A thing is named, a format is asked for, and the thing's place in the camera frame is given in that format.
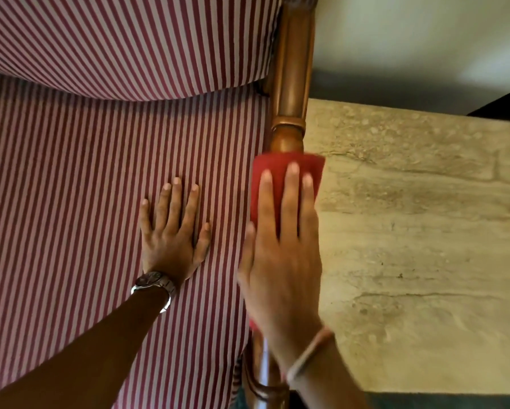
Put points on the person's left middle finger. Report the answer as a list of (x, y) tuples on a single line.
[(174, 202)]

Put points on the person's left hand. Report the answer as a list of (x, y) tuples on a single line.
[(168, 247)]

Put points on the person's right middle finger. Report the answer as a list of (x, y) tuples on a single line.
[(290, 200)]

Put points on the pink wrist bangle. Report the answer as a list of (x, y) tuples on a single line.
[(308, 352)]

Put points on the red cleaning cloth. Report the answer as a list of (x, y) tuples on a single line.
[(276, 170)]

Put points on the silver wristwatch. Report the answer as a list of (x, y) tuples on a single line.
[(155, 281)]

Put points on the person's right thumb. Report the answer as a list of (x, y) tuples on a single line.
[(247, 249)]

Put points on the person's right forearm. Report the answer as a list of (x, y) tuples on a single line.
[(327, 374)]

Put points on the red striped back cushion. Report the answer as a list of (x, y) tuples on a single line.
[(127, 42)]

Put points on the person's right hand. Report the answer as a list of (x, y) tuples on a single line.
[(280, 272)]

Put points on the person's left forearm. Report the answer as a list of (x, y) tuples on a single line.
[(73, 357)]

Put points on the person's left little finger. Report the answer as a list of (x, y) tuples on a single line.
[(145, 219)]

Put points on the wooden sofa armrest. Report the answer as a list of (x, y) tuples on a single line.
[(291, 72)]

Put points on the person's left thumb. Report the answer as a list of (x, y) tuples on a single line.
[(203, 243)]

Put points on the red striped seat cushion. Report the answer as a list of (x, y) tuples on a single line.
[(88, 187)]

